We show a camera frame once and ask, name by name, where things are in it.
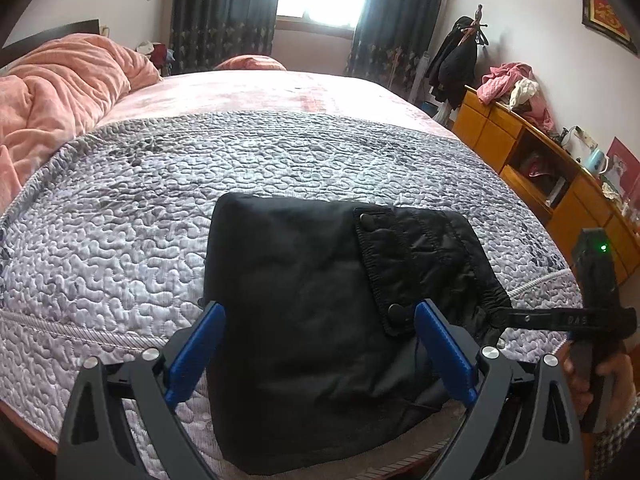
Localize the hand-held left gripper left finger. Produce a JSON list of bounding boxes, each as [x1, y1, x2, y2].
[[59, 301, 227, 480]]

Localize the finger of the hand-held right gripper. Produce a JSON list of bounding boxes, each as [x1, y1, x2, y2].
[[492, 308, 572, 333]]

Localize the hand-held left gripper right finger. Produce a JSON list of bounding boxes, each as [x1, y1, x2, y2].
[[414, 299, 586, 480]]

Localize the black padded jacket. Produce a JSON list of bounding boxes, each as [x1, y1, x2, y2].
[[206, 192, 512, 476]]

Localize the person's right forearm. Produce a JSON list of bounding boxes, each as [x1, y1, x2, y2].
[[592, 391, 640, 480]]

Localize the person's right hand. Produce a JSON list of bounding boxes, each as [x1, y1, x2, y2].
[[562, 344, 636, 426]]

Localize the orange wooden cabinet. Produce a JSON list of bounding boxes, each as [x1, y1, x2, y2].
[[452, 85, 640, 287]]

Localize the book in cabinet shelf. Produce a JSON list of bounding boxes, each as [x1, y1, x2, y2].
[[547, 177, 569, 209]]

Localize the light blue mug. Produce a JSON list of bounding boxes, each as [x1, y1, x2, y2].
[[583, 147, 610, 179]]

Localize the red printed box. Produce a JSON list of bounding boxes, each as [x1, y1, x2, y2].
[[605, 136, 640, 197]]

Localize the pink cloth in cabinet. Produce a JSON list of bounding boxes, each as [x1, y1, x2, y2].
[[520, 152, 559, 179]]

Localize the grey quilted bedspread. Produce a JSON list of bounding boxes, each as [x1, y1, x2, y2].
[[0, 109, 584, 463]]

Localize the white crumpled garment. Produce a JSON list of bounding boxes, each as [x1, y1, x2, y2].
[[508, 78, 540, 109]]

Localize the pile of pink clothes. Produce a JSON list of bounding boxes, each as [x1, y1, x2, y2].
[[476, 62, 556, 134]]

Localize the black hanging jacket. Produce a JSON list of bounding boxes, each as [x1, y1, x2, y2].
[[424, 17, 479, 112]]

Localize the wooden coat rack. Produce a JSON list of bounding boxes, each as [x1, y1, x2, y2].
[[452, 3, 489, 52]]

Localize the pink fleece blanket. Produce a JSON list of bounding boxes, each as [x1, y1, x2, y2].
[[0, 33, 164, 212]]

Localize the pink pillow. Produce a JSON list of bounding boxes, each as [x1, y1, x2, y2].
[[213, 54, 289, 72]]

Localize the clothes on nightstand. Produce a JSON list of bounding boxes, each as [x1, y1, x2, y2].
[[135, 40, 174, 69]]

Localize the dark patterned curtain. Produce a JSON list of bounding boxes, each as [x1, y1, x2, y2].
[[168, 0, 279, 77], [344, 0, 449, 92]]

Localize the dark wooden headboard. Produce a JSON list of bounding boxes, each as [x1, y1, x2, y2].
[[0, 19, 101, 69]]

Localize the framed red wall picture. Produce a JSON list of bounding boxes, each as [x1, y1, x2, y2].
[[580, 0, 640, 59]]

